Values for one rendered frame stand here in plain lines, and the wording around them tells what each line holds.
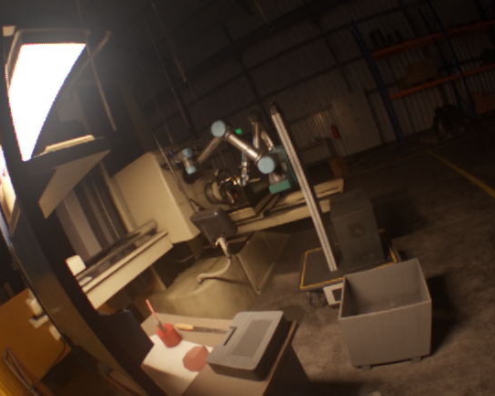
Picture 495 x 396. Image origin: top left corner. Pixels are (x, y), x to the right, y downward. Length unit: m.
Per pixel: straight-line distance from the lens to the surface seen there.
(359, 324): 1.48
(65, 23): 0.68
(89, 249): 2.35
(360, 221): 1.97
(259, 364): 0.78
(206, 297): 2.43
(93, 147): 0.51
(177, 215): 2.17
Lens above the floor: 1.57
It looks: 10 degrees down
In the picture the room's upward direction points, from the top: 24 degrees counter-clockwise
